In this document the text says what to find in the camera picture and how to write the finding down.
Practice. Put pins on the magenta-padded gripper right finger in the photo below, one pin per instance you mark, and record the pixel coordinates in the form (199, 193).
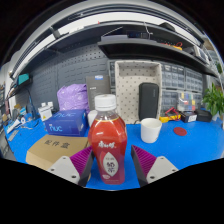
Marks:
(160, 168)

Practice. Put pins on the white carton with yellow mark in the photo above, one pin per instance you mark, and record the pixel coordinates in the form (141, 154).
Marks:
(45, 113)

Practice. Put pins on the small white box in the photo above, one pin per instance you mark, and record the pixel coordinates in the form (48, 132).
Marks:
(92, 118)

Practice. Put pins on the flat black hard case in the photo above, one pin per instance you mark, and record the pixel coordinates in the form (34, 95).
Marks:
(203, 115)

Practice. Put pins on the flat round red coaster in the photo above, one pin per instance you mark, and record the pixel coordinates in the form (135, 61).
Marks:
(180, 131)

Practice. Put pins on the red drink bottle white cap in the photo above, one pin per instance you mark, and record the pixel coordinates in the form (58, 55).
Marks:
(107, 140)

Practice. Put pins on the blue carton box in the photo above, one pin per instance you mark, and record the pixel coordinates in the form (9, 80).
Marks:
(65, 123)

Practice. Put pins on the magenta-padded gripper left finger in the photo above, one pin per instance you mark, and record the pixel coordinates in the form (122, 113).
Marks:
(63, 168)

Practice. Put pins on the beige dotted pegboard tray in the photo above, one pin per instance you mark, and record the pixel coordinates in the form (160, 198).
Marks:
(128, 90)

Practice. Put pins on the dark grey upright box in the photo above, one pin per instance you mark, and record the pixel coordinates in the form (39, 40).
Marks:
(98, 86)

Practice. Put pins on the black box with white label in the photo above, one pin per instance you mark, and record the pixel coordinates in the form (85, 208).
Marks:
(188, 116)

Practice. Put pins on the teal storage bin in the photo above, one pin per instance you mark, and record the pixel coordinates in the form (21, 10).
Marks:
(23, 79)

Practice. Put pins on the brown cardboard box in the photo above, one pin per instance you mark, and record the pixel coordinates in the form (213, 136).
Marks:
(53, 148)

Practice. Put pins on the grey pegboard panel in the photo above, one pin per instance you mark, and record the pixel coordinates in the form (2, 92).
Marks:
(66, 70)

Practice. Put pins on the tall black zip case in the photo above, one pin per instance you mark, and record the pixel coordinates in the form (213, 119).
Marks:
(148, 101)

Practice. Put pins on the white paper cup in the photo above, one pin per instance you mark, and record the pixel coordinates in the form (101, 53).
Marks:
(150, 130)

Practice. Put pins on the background shelving rack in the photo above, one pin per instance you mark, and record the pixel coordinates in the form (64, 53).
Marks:
(213, 56)

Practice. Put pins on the potted green plant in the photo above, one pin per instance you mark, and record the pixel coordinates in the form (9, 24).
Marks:
(213, 98)

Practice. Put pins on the purple plastic bag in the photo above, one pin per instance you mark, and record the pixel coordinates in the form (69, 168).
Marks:
(71, 96)

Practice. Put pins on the black overhead shelf unit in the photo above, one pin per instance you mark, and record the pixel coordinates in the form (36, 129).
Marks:
(150, 50)

